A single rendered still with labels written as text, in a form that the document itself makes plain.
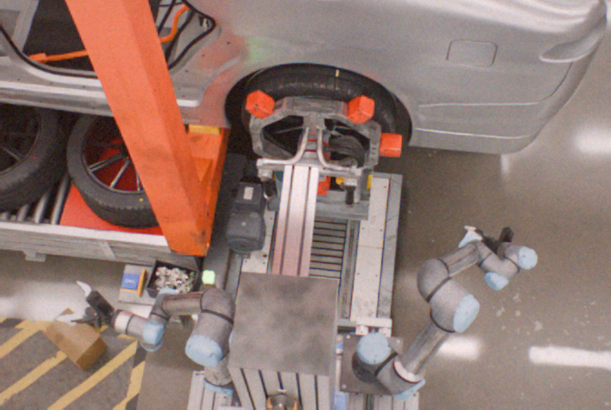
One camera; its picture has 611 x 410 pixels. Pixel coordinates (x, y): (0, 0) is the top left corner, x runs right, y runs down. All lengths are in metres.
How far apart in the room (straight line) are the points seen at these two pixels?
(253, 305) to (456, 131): 1.75
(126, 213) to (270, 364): 2.08
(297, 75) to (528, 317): 1.70
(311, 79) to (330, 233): 1.14
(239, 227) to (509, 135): 1.27
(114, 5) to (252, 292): 0.84
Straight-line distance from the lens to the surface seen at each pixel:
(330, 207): 4.44
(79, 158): 4.32
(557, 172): 4.83
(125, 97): 2.86
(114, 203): 4.17
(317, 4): 3.18
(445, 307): 2.96
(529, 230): 4.65
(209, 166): 3.93
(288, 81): 3.60
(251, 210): 4.19
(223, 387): 3.25
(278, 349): 2.23
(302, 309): 2.25
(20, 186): 4.39
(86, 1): 2.49
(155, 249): 4.22
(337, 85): 3.57
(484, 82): 3.47
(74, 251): 4.46
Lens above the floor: 4.16
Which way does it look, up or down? 63 degrees down
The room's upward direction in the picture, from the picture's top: 3 degrees counter-clockwise
